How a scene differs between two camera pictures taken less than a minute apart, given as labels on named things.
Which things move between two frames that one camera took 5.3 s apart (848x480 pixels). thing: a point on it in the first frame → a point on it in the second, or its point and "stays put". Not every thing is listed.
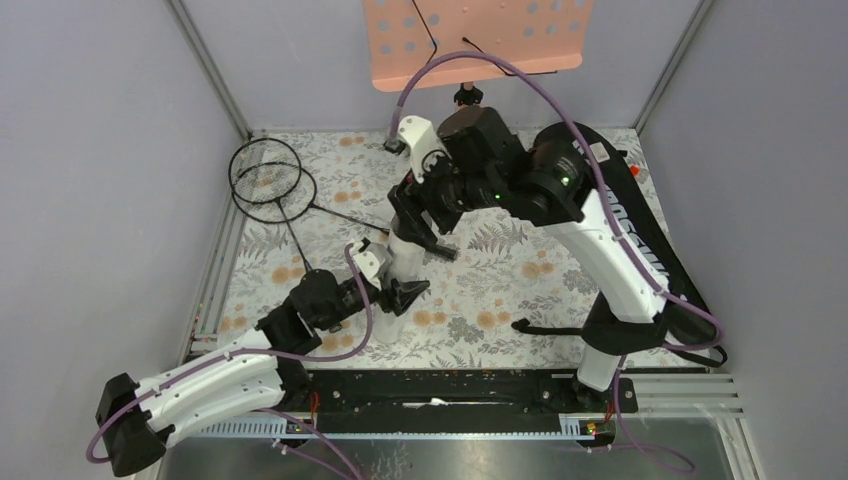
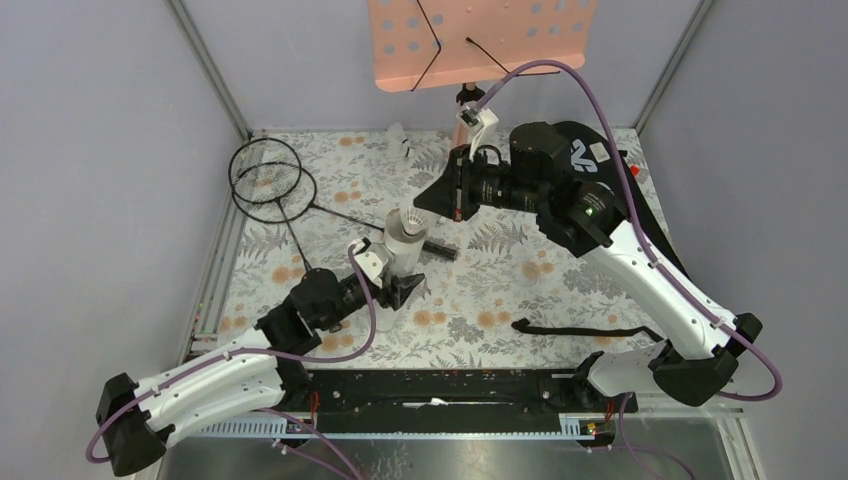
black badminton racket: [278, 193] stays put
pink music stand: [532, 36] stays put
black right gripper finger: [410, 224] → [444, 194]
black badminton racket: [267, 170] stays put
